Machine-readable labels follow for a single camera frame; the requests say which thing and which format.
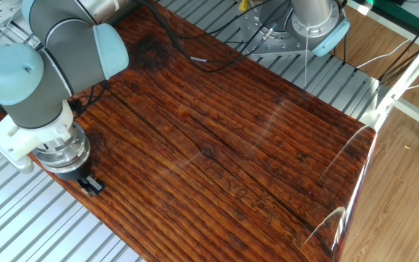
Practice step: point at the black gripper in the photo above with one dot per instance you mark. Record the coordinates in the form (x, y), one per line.
(74, 172)

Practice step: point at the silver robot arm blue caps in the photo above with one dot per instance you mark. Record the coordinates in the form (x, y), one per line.
(67, 58)

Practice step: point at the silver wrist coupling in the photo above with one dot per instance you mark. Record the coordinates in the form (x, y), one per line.
(64, 153)

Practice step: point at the glossy wood-print table mat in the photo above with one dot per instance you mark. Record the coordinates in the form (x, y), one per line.
(213, 145)

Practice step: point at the silver robot mounting plate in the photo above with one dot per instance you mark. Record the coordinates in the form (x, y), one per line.
(275, 45)

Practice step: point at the yellow plastic clip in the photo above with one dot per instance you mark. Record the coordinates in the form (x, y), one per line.
(243, 5)

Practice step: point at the white table bar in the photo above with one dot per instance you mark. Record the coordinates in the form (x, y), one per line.
(356, 7)

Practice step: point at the green board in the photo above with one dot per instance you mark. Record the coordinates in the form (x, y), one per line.
(384, 5)

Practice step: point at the white wrist mount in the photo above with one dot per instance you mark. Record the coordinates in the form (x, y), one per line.
(15, 140)

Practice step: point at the aluminium frame post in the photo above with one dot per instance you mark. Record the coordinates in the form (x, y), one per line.
(413, 65)

